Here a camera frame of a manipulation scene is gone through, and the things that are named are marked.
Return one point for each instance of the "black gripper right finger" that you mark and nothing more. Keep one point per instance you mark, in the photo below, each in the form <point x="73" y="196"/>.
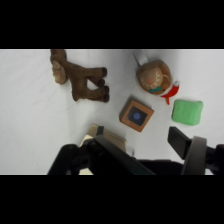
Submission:
<point x="194" y="156"/>

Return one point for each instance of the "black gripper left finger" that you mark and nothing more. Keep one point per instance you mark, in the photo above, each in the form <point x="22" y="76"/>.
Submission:
<point x="100" y="156"/>

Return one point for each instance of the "green soft cushion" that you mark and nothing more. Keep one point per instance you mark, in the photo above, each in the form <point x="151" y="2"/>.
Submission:
<point x="187" y="112"/>

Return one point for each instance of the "wooden box with red front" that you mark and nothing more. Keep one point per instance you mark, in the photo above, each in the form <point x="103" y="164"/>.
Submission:
<point x="113" y="138"/>

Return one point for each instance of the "orange square block blue dot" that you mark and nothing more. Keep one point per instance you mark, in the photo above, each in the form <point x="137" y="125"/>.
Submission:
<point x="136" y="115"/>

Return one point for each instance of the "brown wooden object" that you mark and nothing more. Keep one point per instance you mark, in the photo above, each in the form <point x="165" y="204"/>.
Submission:
<point x="81" y="78"/>

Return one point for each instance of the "gingerbread plush with red hat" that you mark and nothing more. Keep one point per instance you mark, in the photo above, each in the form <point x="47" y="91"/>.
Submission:
<point x="154" y="77"/>

